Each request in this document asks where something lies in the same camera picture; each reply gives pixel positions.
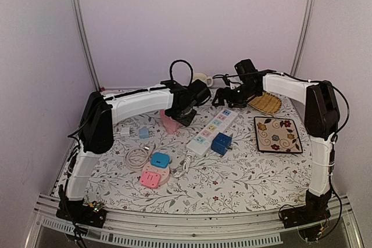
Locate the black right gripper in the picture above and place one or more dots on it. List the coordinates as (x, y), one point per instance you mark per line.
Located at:
(221, 93)

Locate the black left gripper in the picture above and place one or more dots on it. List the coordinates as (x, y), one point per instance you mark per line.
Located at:
(186, 122)

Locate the pink cube socket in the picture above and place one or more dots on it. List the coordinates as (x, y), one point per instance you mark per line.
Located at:
(170, 125)

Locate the white multicolour power strip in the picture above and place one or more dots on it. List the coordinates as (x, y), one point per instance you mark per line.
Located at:
(201, 143)

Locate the light blue charger plug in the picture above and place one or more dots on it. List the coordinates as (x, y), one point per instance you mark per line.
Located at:
(143, 133)

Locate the dark blue cube socket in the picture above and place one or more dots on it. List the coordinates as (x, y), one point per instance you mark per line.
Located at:
(221, 143)

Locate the small white charger plug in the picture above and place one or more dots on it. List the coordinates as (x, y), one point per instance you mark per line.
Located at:
(126, 132)

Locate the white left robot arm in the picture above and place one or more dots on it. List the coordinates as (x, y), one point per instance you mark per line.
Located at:
(95, 137)

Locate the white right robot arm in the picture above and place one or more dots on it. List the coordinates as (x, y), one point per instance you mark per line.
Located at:
(321, 123)

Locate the cyan adapter plug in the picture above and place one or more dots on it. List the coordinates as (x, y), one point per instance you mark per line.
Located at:
(160, 160)

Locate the pink flat adapter plug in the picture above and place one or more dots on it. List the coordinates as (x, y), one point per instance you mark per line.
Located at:
(150, 179)

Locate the cream ceramic mug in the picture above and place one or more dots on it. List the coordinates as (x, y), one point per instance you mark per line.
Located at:
(208, 80)

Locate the yellow woven bamboo tray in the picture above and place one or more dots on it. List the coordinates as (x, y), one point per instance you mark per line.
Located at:
(267, 103)

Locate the round pink power hub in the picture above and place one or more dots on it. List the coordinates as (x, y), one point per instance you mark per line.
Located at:
(164, 173)

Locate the square floral ceramic plate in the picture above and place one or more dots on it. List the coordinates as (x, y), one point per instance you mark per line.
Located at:
(277, 135)

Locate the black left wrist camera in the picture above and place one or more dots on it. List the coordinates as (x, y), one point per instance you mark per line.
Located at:
(200, 92)

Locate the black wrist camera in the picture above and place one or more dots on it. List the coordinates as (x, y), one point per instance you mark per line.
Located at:
(244, 68)
(200, 92)

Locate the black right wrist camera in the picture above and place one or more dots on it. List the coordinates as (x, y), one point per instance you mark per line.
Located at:
(244, 68)

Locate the right aluminium frame post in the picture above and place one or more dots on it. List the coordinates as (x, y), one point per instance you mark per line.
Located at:
(302, 37)

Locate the aluminium frame post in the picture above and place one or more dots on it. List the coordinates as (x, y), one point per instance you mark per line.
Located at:
(76, 5)
(302, 37)

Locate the front aluminium rail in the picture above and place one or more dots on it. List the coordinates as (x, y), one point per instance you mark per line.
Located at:
(250, 229)

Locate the left aluminium frame post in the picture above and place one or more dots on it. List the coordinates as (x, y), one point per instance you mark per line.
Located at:
(76, 5)

